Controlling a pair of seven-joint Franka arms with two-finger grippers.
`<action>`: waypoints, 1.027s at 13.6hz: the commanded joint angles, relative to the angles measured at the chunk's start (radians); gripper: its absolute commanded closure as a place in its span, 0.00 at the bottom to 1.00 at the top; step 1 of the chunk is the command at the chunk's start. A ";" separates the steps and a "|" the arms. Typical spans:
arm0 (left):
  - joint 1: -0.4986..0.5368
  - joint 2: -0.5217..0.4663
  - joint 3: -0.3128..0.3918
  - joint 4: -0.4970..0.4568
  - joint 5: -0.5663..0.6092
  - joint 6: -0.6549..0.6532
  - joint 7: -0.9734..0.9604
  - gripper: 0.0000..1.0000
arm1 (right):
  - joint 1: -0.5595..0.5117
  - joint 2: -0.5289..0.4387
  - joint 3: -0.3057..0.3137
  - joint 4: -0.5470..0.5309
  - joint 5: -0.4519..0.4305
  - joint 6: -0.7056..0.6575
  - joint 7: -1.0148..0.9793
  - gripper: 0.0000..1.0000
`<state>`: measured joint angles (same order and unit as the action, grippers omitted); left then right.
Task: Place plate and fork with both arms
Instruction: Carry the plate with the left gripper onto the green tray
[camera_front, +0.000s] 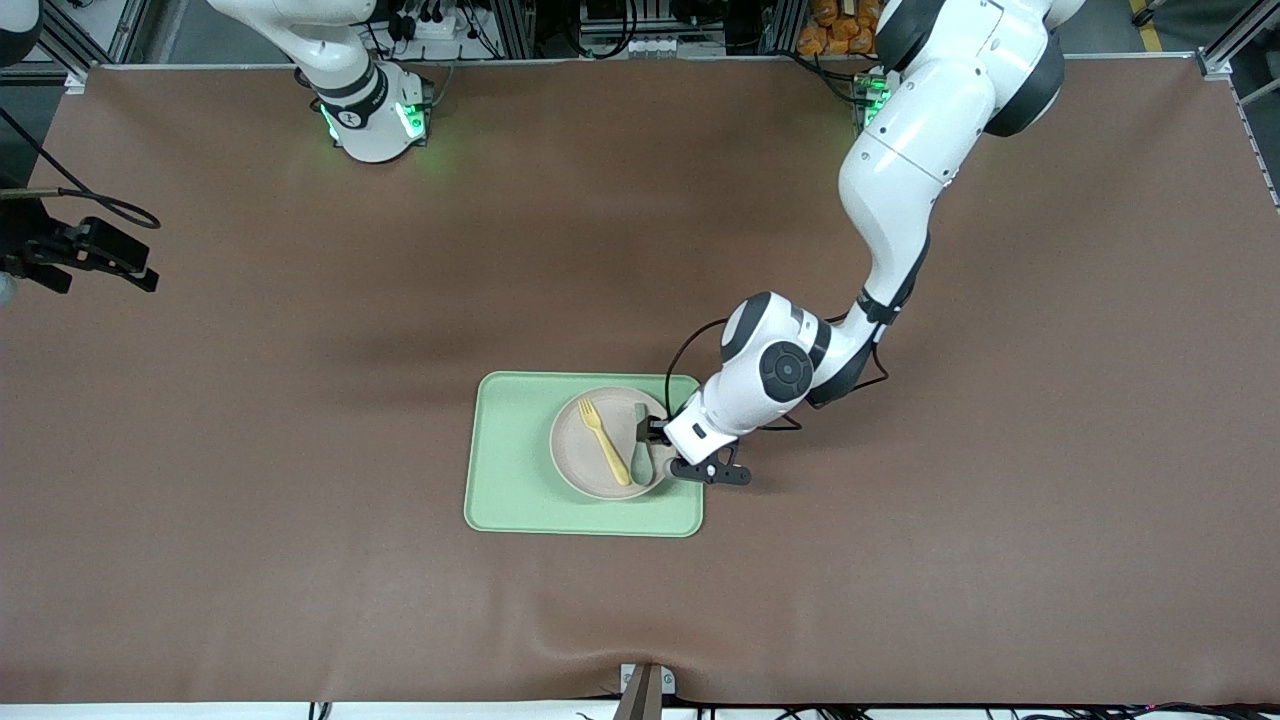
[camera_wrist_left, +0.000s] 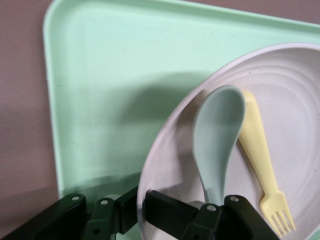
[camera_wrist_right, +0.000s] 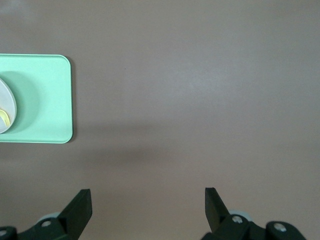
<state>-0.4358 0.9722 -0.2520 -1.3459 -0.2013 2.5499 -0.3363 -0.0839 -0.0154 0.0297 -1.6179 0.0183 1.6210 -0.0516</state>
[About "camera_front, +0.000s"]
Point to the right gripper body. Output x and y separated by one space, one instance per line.
30 246

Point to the yellow plastic fork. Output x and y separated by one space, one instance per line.
607 450

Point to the pile of orange objects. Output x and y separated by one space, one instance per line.
835 30

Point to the white power strip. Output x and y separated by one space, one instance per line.
430 22

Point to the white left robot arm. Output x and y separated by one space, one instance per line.
900 160

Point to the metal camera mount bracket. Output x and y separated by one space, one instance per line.
645 690

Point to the beige round plate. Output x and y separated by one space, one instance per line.
575 455

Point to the light green rectangular tray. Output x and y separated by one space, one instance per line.
510 470

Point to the brown table cover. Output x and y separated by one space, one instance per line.
300 560

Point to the green plastic spoon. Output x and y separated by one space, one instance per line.
641 465

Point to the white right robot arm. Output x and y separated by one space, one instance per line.
370 130

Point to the aluminium frame corner bracket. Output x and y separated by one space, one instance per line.
77 80
1215 65

